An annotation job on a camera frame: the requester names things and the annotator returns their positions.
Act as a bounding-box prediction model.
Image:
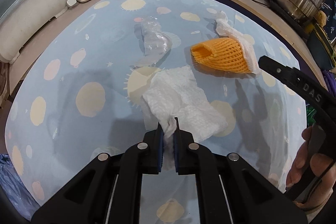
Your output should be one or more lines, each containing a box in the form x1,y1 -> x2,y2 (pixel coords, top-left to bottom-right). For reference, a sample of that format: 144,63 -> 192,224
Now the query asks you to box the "white container grey lid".
0,0 -> 71,64

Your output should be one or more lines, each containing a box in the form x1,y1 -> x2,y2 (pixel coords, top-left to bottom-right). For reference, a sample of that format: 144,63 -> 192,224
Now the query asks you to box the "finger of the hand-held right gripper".
259,55 -> 336,135

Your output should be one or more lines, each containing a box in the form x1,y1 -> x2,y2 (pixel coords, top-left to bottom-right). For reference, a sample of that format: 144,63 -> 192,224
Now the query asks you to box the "brown loofah ball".
316,10 -> 327,28

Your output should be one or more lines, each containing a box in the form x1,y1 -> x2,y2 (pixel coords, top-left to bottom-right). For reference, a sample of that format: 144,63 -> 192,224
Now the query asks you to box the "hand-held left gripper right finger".
173,117 -> 307,224

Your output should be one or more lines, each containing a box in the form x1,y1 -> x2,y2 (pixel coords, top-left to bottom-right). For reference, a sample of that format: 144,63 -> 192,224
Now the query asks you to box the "black induction cooker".
268,0 -> 315,38

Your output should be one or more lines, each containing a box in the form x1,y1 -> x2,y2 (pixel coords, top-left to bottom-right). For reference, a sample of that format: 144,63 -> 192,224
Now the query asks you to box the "green plastic bag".
307,106 -> 319,125

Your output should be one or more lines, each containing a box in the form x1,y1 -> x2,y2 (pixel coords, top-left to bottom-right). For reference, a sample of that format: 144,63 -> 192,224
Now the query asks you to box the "white paper towel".
142,65 -> 229,143

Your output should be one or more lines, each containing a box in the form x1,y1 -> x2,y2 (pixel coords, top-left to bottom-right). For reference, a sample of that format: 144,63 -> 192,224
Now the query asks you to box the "person's right hand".
286,126 -> 336,211

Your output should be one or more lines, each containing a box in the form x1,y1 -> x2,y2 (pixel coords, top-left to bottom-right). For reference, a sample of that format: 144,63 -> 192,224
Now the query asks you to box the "yellow basin stack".
306,22 -> 336,51

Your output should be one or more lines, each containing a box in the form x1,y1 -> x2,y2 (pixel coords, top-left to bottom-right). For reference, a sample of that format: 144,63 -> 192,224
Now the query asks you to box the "small orange foam net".
190,38 -> 251,74

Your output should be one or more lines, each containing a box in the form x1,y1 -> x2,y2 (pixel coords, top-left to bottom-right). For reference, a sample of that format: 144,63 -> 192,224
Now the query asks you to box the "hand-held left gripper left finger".
31,123 -> 164,224

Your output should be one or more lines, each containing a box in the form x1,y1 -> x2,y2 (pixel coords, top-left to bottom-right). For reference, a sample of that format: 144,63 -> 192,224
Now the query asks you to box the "purple cloth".
322,69 -> 336,98

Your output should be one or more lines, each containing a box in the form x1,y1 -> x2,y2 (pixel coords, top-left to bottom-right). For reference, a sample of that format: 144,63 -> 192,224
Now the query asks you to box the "blue plastic bag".
0,153 -> 40,224

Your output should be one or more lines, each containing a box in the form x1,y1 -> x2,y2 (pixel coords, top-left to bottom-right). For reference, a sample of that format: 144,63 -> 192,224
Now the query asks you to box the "white foam net strip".
215,11 -> 263,75

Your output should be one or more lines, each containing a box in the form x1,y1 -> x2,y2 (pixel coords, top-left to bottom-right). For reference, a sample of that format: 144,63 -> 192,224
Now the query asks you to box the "clear crumpled plastic wrap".
136,17 -> 174,67

